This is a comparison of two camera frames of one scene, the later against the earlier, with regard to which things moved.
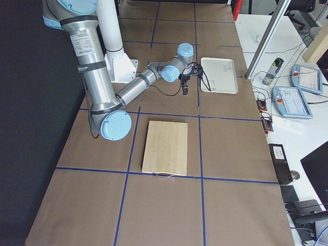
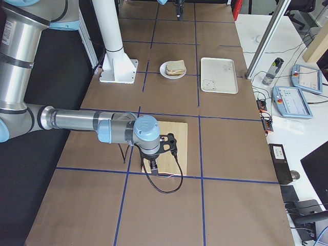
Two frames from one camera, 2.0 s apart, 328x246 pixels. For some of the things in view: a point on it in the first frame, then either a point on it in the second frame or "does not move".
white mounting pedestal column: x=120 y=66 does not move
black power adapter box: x=280 y=163 does not move
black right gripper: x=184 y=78 -> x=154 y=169
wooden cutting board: x=165 y=148 does not move
